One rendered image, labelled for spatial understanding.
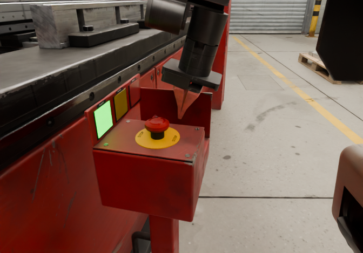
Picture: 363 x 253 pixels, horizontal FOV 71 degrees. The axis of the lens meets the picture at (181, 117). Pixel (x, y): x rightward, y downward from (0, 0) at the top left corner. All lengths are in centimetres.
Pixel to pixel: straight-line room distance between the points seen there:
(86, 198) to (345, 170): 49
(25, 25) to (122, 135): 63
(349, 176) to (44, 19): 65
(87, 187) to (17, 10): 59
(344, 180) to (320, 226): 104
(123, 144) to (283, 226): 110
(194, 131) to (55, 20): 41
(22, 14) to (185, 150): 74
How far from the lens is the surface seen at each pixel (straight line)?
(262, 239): 131
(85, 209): 62
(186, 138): 41
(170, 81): 44
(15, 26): 95
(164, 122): 39
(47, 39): 68
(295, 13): 816
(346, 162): 41
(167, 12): 41
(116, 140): 41
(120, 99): 46
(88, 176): 59
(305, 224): 144
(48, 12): 67
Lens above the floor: 99
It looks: 26 degrees down
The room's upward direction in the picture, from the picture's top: straight up
